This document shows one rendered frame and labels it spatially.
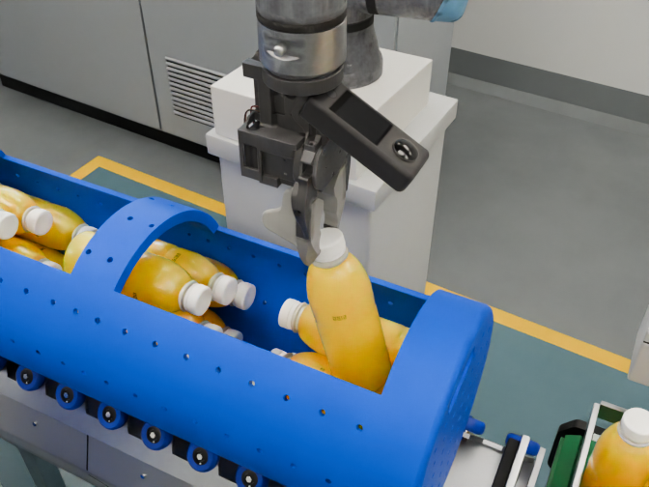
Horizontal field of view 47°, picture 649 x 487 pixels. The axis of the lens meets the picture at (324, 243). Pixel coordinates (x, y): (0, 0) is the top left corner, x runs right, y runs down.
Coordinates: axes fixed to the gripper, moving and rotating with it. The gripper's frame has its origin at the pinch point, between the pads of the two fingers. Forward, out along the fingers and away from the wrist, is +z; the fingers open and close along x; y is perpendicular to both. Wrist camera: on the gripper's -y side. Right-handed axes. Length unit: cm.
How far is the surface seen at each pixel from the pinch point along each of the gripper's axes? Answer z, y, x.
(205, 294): 15.5, 17.0, -0.6
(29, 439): 47, 44, 13
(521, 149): 132, 18, -231
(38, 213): 18, 50, -6
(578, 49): 104, 9, -277
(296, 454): 18.9, -3.0, 12.8
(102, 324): 13.7, 23.9, 10.3
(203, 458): 34.8, 13.0, 9.7
